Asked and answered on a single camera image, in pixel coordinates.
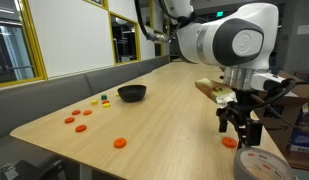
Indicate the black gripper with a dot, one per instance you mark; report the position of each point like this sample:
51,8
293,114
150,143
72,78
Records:
242,108

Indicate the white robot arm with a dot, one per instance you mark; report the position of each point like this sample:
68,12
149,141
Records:
207,40

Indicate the orange wooden disc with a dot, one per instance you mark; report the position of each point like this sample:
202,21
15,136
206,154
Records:
69,120
87,112
81,128
76,112
228,142
105,101
120,143

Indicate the open cardboard box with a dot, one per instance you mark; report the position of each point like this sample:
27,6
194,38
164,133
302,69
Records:
277,137

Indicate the blue printed box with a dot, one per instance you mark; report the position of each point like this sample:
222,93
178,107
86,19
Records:
302,140

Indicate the colourful game box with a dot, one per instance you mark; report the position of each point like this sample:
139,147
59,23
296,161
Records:
308,120

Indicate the black bowl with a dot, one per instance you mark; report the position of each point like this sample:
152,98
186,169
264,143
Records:
131,93

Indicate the green exit sign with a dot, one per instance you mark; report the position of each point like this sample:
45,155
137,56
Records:
220,14

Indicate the small yellow wooden block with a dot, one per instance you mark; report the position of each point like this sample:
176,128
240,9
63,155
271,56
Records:
117,94

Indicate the yellow wooden disc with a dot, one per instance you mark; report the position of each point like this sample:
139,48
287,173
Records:
106,105

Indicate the green wooden cube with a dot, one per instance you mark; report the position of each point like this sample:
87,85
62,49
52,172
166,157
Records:
104,97

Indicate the small yellow framed window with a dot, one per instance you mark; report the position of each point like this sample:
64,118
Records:
125,40

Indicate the yellow wooden cube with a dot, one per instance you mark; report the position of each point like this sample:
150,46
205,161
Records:
94,102

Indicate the white table leg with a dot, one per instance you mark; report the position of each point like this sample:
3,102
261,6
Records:
85,172

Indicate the grey upholstered bench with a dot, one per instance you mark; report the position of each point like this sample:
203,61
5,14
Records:
44,96

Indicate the black stand equipment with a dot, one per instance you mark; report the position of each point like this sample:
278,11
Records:
24,170

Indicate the large yellow framed window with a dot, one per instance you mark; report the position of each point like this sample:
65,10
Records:
32,43

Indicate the grey duct tape roll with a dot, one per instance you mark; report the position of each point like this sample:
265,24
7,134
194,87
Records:
240,170

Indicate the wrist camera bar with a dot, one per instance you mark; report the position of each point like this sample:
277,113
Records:
214,90

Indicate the white wall sign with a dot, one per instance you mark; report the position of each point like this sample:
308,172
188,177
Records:
305,29

